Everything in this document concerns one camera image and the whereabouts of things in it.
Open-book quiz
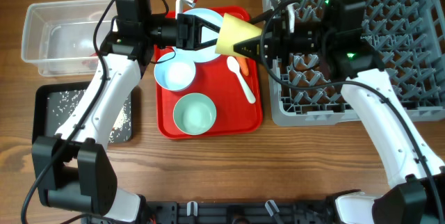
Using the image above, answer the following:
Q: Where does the orange carrot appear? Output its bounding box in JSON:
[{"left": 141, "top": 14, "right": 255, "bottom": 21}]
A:
[{"left": 236, "top": 56, "right": 250, "bottom": 76}]

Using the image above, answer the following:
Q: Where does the light blue bowl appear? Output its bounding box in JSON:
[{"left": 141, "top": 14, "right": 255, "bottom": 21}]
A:
[{"left": 154, "top": 51, "right": 196, "bottom": 92}]

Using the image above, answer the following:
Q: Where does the red snack wrapper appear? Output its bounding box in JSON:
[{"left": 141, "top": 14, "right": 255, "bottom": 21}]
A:
[{"left": 82, "top": 54, "right": 99, "bottom": 70}]

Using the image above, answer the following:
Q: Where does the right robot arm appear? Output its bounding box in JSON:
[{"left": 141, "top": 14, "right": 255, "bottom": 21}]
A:
[{"left": 209, "top": 0, "right": 444, "bottom": 223}]

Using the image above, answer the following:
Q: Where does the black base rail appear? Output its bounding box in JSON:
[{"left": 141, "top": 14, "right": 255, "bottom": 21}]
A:
[{"left": 147, "top": 200, "right": 341, "bottom": 224}]

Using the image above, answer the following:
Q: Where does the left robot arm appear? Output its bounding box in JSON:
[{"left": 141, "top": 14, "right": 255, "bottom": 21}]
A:
[{"left": 29, "top": 0, "right": 220, "bottom": 223}]

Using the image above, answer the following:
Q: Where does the light blue plate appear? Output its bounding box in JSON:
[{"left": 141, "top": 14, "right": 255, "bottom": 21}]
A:
[{"left": 172, "top": 8, "right": 225, "bottom": 64}]

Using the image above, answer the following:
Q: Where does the clear plastic bin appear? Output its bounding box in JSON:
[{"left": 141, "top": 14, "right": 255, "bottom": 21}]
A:
[{"left": 21, "top": 0, "right": 111, "bottom": 77}]

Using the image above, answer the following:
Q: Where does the red plastic tray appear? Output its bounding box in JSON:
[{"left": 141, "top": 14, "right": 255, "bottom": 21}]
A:
[{"left": 154, "top": 47, "right": 263, "bottom": 139}]

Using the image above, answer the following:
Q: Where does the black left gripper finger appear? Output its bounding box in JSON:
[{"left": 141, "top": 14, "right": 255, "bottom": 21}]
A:
[
  {"left": 195, "top": 15, "right": 220, "bottom": 32},
  {"left": 200, "top": 37, "right": 218, "bottom": 49}
]

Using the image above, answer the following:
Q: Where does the right black cable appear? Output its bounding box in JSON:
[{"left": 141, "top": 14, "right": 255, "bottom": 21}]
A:
[{"left": 248, "top": 0, "right": 445, "bottom": 224}]

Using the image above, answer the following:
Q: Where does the black tray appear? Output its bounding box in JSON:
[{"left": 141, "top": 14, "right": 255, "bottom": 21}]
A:
[{"left": 32, "top": 81, "right": 136, "bottom": 141}]

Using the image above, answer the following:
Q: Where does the mint green bowl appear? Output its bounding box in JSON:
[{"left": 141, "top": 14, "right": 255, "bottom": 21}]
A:
[{"left": 173, "top": 93, "right": 217, "bottom": 136}]

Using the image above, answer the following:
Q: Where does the white plastic spoon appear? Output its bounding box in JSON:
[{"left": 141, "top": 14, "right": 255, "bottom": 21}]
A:
[{"left": 227, "top": 56, "right": 256, "bottom": 104}]

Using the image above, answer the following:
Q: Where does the spilled white rice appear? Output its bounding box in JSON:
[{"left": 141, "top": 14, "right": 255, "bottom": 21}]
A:
[{"left": 44, "top": 89, "right": 133, "bottom": 144}]

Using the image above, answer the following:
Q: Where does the yellow plastic cup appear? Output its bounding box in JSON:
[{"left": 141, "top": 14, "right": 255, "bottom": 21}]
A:
[{"left": 215, "top": 13, "right": 261, "bottom": 57}]

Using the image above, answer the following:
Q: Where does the grey dishwasher rack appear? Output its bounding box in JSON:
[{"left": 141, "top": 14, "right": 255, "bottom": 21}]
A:
[{"left": 262, "top": 0, "right": 444, "bottom": 127}]

